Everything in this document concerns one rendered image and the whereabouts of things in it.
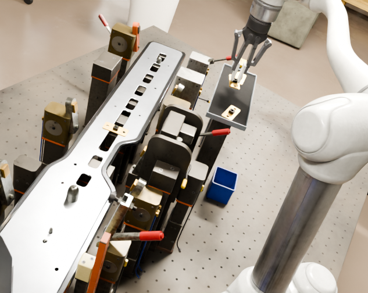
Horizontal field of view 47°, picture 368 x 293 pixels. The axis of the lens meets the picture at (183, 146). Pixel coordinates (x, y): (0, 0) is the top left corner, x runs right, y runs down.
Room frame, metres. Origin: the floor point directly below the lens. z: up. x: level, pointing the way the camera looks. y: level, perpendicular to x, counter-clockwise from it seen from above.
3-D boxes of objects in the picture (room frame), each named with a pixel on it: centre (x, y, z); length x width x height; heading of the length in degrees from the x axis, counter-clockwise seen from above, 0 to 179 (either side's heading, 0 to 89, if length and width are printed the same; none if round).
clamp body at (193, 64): (1.68, 0.05, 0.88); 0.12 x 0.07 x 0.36; 90
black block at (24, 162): (0.82, 0.42, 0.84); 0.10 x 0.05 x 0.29; 90
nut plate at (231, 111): (1.19, -0.11, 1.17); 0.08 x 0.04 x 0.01; 164
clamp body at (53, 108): (1.03, 0.43, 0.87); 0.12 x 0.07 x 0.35; 90
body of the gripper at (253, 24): (1.32, -0.09, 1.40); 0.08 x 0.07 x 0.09; 99
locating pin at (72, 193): (0.75, 0.24, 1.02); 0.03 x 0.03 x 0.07
